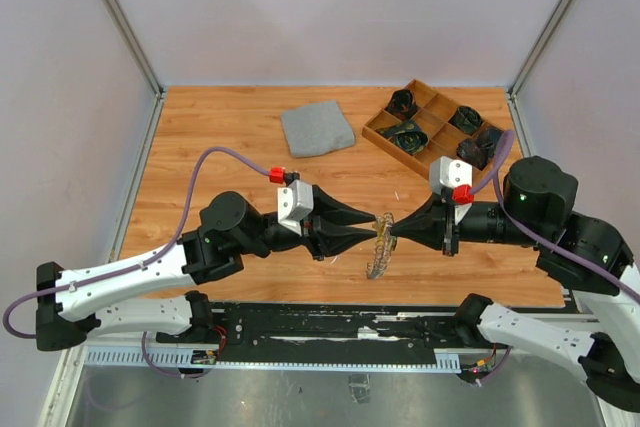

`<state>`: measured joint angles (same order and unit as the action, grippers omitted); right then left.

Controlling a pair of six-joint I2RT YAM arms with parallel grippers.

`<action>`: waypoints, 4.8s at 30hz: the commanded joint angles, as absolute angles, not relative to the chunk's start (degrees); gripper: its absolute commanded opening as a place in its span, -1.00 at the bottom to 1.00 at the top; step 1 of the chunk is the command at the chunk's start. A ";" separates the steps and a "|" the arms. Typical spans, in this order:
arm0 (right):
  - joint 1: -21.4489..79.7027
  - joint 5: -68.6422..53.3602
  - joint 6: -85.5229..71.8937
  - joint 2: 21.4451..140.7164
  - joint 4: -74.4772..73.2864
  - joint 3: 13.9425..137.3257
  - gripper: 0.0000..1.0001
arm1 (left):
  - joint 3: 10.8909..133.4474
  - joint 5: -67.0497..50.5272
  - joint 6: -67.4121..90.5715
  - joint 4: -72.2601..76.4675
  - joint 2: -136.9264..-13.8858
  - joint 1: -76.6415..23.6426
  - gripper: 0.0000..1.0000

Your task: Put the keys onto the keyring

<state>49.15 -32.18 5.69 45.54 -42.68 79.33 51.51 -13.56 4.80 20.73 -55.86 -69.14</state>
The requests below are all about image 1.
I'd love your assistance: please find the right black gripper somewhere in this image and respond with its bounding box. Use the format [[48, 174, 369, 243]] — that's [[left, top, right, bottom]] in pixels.
[[387, 190, 545, 254]]

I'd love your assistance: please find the folded grey cloth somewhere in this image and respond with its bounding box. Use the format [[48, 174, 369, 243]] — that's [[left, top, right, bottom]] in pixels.
[[280, 100, 356, 158]]

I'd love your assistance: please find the rolled dark tie top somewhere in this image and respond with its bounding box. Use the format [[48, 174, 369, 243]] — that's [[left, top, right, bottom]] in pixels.
[[385, 89, 418, 121]]

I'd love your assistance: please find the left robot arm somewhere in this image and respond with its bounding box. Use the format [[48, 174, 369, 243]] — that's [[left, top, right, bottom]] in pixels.
[[35, 180, 376, 352]]

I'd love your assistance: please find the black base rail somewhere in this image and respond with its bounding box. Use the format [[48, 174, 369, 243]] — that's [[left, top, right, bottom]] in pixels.
[[151, 301, 493, 367]]

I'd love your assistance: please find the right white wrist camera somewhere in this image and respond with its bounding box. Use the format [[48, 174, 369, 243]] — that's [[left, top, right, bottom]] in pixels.
[[428, 156, 474, 205]]

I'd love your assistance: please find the rolled dark tie centre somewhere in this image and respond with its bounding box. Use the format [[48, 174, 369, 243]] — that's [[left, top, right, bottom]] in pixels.
[[376, 120, 429, 156]]

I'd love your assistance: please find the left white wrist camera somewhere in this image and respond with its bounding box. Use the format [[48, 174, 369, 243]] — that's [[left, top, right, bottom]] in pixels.
[[277, 180, 314, 236]]

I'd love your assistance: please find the wooden compartment tray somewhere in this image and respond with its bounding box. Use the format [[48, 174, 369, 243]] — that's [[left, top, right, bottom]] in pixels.
[[362, 79, 504, 181]]

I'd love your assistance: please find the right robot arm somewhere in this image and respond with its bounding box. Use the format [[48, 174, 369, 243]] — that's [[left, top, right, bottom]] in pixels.
[[391, 156, 639, 412]]

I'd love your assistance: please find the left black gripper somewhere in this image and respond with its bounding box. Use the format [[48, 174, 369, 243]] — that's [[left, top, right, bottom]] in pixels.
[[238, 185, 379, 261]]

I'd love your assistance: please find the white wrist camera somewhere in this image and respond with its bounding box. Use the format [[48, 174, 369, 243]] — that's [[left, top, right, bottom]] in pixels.
[[428, 156, 474, 205], [277, 180, 314, 236]]

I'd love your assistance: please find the rolled dark tie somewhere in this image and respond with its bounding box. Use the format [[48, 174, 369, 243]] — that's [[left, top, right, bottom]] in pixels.
[[449, 105, 483, 136], [385, 89, 418, 121], [456, 126, 504, 170], [376, 120, 429, 156]]

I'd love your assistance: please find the rolled dark tie lower right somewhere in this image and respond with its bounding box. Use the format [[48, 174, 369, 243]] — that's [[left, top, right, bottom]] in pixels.
[[456, 126, 504, 170]]

